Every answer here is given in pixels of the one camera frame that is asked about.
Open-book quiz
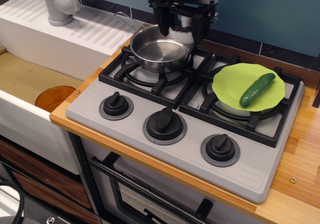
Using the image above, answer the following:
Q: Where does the grey toy faucet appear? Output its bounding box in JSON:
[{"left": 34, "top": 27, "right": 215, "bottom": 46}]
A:
[{"left": 44, "top": 0, "right": 81, "bottom": 27}]

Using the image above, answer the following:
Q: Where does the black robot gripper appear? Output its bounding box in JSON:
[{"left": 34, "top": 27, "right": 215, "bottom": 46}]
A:
[{"left": 148, "top": 0, "right": 218, "bottom": 46}]

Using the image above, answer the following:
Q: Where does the stainless steel pot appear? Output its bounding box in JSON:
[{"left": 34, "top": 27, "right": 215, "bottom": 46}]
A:
[{"left": 129, "top": 24, "right": 195, "bottom": 74}]

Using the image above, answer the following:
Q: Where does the black stove knob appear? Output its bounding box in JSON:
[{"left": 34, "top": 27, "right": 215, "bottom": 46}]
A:
[
  {"left": 142, "top": 107, "right": 188, "bottom": 146},
  {"left": 200, "top": 134, "right": 241, "bottom": 168},
  {"left": 99, "top": 91, "right": 134, "bottom": 121}
]

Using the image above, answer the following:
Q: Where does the black left burner grate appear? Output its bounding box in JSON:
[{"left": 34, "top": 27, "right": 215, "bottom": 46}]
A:
[{"left": 98, "top": 46, "right": 213, "bottom": 109}]

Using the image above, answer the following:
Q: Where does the black cable bottom left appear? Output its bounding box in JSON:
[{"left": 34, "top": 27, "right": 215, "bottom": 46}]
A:
[{"left": 0, "top": 178, "right": 26, "bottom": 224}]

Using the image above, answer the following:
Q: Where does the oven door with black handle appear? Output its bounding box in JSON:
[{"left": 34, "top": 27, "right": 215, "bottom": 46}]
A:
[{"left": 89, "top": 151, "right": 258, "bottom": 224}]

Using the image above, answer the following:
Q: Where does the wooden drawer front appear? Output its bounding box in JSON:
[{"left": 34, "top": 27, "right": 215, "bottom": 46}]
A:
[{"left": 0, "top": 136, "right": 99, "bottom": 224}]

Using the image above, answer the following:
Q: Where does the grey toy stove top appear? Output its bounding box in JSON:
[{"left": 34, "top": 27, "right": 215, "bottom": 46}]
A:
[{"left": 64, "top": 47, "right": 306, "bottom": 205}]

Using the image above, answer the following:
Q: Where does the white toy sink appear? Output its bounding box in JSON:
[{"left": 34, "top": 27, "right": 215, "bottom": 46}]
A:
[{"left": 0, "top": 0, "right": 136, "bottom": 175}]

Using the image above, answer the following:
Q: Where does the white toy mushroom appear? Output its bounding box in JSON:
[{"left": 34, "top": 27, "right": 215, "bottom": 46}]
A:
[{"left": 169, "top": 16, "right": 194, "bottom": 44}]

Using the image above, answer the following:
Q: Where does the black right stove knob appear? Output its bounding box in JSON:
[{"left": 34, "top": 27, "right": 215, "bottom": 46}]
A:
[{"left": 200, "top": 134, "right": 241, "bottom": 168}]

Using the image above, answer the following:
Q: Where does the black right burner grate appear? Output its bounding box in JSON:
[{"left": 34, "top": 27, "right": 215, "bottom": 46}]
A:
[{"left": 179, "top": 54, "right": 305, "bottom": 148}]

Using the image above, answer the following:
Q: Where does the green toy pickle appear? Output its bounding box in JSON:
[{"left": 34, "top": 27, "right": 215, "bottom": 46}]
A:
[{"left": 239, "top": 73, "right": 276, "bottom": 108}]

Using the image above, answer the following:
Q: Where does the black burner grate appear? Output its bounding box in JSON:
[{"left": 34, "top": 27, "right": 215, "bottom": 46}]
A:
[
  {"left": 98, "top": 46, "right": 213, "bottom": 109},
  {"left": 179, "top": 54, "right": 305, "bottom": 148}
]

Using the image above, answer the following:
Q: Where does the black middle stove knob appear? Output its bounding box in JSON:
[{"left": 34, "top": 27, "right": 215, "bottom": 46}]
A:
[{"left": 142, "top": 107, "right": 188, "bottom": 146}]

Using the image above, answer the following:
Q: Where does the black left stove knob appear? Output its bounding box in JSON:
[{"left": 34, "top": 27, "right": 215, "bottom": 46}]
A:
[{"left": 99, "top": 91, "right": 134, "bottom": 121}]

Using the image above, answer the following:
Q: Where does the lime green plate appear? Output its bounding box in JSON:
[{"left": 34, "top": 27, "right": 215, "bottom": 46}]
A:
[{"left": 212, "top": 63, "right": 286, "bottom": 112}]

